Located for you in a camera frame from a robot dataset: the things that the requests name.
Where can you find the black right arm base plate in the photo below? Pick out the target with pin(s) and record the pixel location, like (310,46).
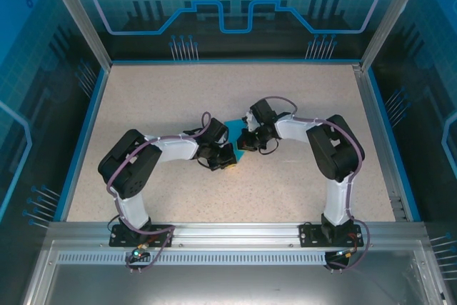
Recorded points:
(308,235)

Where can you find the metal sheet panel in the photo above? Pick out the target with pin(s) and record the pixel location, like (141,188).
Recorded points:
(228,283)

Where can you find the aluminium mounting rail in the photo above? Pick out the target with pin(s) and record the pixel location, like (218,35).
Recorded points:
(235,233)

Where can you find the aluminium side rail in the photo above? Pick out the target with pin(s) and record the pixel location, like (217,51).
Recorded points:
(377,133)

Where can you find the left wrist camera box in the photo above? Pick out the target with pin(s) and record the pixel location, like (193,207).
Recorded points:
(223,139)

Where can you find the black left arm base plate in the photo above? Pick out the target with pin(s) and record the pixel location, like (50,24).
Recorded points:
(119,239)

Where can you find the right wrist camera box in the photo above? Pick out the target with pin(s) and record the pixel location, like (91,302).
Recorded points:
(250,123)

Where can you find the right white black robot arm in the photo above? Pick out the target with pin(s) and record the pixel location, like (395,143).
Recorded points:
(335,148)

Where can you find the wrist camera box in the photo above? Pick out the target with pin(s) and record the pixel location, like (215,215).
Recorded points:
(223,139)
(250,123)

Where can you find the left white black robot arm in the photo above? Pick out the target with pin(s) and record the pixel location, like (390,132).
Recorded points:
(128,165)

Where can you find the blue square paper sheet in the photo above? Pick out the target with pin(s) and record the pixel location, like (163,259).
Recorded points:
(233,127)

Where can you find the aluminium frame post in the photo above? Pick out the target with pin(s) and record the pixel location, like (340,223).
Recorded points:
(79,15)
(391,15)

